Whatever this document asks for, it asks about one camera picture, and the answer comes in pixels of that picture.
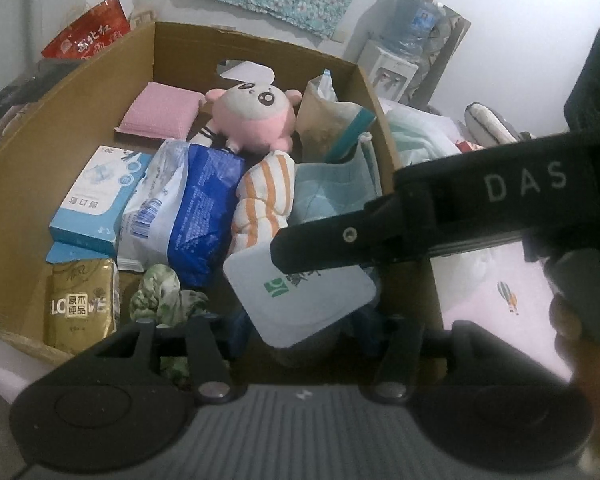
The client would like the green floral cloth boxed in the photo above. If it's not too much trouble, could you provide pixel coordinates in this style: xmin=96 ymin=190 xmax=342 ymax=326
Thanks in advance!
xmin=129 ymin=264 xmax=211 ymax=386

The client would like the pink plush toy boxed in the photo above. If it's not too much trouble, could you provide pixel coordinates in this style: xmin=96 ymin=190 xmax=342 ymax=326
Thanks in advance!
xmin=189 ymin=80 xmax=303 ymax=153

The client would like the blue white plastic pack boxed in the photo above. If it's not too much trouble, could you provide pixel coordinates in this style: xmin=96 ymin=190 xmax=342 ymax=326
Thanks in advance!
xmin=117 ymin=139 xmax=247 ymax=288

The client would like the white plastic bag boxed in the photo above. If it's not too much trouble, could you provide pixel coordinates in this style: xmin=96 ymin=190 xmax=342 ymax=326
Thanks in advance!
xmin=384 ymin=107 xmax=463 ymax=167

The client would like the rolled white mat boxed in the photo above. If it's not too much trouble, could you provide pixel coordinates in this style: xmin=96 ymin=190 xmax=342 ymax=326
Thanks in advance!
xmin=464 ymin=101 xmax=536 ymax=148

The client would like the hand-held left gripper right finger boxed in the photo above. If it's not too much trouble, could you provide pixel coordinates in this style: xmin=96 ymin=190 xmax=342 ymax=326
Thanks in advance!
xmin=350 ymin=315 xmax=528 ymax=403

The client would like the gold tissue pack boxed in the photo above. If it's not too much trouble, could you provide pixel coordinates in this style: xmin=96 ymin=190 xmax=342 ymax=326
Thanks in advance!
xmin=43 ymin=257 xmax=120 ymax=348

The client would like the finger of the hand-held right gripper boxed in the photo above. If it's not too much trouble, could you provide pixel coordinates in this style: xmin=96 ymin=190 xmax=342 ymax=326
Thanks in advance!
xmin=270 ymin=194 xmax=417 ymax=272

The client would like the person's right hand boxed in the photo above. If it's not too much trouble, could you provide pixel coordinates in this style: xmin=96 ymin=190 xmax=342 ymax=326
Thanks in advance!
xmin=550 ymin=294 xmax=600 ymax=411

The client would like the grey board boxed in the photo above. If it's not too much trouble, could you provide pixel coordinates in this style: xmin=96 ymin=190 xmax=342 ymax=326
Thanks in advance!
xmin=410 ymin=5 xmax=471 ymax=108

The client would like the brown cardboard box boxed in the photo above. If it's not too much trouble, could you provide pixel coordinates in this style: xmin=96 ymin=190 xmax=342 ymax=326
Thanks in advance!
xmin=0 ymin=21 xmax=443 ymax=386

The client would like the white green pouch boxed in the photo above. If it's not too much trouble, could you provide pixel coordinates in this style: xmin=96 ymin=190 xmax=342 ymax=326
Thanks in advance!
xmin=223 ymin=247 xmax=378 ymax=348

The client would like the red snack bag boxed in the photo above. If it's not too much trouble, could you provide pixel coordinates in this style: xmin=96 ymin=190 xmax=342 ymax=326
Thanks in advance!
xmin=41 ymin=0 xmax=131 ymax=61

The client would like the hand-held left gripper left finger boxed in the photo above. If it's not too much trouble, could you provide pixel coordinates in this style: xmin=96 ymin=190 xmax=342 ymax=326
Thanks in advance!
xmin=87 ymin=312 xmax=257 ymax=406

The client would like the brown paper pouch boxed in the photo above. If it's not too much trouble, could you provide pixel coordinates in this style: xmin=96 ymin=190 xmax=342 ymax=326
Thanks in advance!
xmin=295 ymin=69 xmax=376 ymax=163

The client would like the dark printed poster board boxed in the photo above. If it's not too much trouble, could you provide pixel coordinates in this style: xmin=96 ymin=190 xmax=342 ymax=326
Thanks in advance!
xmin=0 ymin=57 xmax=81 ymax=161

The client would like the blue water bottle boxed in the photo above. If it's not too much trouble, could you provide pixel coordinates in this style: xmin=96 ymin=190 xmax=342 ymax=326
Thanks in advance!
xmin=387 ymin=0 xmax=448 ymax=63

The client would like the orange striped towel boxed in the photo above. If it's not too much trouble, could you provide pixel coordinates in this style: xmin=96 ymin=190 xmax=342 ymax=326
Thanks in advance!
xmin=230 ymin=152 xmax=297 ymax=251

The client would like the pink cloth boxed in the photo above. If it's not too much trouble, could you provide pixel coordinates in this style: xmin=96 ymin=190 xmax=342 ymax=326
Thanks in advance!
xmin=114 ymin=81 xmax=204 ymax=139

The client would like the light blue towel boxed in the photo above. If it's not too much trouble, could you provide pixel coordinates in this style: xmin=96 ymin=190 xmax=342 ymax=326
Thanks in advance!
xmin=287 ymin=160 xmax=383 ymax=226

